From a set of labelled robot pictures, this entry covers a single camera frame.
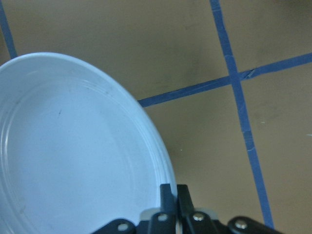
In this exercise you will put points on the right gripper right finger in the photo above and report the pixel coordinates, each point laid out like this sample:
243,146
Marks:
199,222

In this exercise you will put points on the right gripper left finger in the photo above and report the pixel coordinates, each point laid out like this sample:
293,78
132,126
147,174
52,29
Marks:
162,222

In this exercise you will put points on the blue plate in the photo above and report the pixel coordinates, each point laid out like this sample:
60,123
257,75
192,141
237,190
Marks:
76,149

